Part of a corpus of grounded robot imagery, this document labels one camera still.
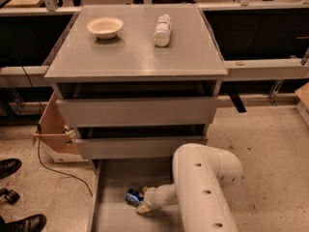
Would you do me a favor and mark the grey top drawer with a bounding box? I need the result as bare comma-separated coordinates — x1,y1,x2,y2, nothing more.
57,97,217,127

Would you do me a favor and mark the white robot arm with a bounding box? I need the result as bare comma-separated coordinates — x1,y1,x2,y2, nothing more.
136,143,242,232

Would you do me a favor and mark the blue pepsi can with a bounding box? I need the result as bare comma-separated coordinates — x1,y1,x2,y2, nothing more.
125,188,144,207

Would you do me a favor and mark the white plastic bottle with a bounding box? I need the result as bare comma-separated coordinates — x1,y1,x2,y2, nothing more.
154,14,172,47

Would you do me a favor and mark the black caster wheel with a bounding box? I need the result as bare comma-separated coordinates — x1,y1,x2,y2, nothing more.
0,188,19,204

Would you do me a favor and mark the black shoe upper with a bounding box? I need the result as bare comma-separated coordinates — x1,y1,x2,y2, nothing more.
0,159,22,179

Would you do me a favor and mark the black shoe lower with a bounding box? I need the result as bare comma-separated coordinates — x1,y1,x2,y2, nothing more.
0,214,46,232

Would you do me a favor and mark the grey drawer cabinet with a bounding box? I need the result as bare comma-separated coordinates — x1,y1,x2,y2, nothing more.
43,4,229,232

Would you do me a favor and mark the grey open bottom drawer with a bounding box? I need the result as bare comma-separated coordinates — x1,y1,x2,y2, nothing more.
87,158,184,232

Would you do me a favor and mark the black floor cable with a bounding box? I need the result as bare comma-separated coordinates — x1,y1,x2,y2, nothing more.
36,123,95,197

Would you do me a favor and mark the brown cardboard box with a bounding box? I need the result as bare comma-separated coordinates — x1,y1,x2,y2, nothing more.
34,94,83,162

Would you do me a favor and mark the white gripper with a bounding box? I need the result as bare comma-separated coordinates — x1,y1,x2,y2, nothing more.
136,187,166,214

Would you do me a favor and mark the grey middle drawer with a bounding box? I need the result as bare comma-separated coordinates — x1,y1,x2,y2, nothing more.
76,135,208,160

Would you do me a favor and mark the grey metal rail frame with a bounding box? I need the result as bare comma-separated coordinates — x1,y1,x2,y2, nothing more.
0,2,309,88

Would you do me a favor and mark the white paper bowl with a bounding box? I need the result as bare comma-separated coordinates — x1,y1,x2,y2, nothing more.
86,16,124,40

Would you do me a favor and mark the black shoe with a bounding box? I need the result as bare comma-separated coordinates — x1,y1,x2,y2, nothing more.
0,214,46,232
0,159,22,179

